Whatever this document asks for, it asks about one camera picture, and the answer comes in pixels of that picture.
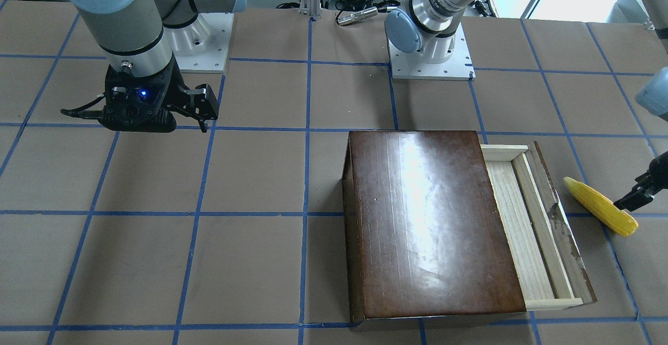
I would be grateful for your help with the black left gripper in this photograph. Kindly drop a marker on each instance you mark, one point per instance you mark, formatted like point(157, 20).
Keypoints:
point(643, 188)

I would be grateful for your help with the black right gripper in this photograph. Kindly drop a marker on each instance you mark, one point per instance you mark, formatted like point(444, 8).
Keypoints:
point(178, 90)

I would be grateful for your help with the yellow corn cob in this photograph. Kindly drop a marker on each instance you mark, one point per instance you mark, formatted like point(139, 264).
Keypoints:
point(619, 221)

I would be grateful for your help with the wooden drawer with white handle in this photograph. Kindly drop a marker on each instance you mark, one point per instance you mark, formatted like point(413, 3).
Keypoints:
point(549, 265)

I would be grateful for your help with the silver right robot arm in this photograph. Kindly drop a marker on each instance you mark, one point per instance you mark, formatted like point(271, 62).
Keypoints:
point(131, 35)

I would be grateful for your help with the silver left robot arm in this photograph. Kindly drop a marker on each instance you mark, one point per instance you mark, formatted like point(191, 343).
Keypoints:
point(562, 72)

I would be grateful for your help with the dark wooden drawer cabinet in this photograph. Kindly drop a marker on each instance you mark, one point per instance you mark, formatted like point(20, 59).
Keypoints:
point(423, 234)

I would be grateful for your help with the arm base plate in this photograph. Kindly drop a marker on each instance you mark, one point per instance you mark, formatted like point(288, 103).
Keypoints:
point(442, 58)
point(203, 47)

